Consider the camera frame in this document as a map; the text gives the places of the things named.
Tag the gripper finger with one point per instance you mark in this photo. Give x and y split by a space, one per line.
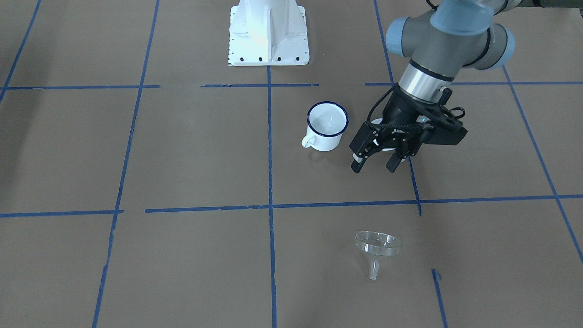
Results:
394 161
358 162

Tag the clear plastic funnel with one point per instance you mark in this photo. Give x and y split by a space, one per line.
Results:
377 246

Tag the white round mug lid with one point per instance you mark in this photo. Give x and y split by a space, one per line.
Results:
378 121

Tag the white enamel mug blue rim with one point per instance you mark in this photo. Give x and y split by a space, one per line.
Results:
326 123

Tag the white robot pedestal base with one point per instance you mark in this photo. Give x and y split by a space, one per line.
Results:
268 32

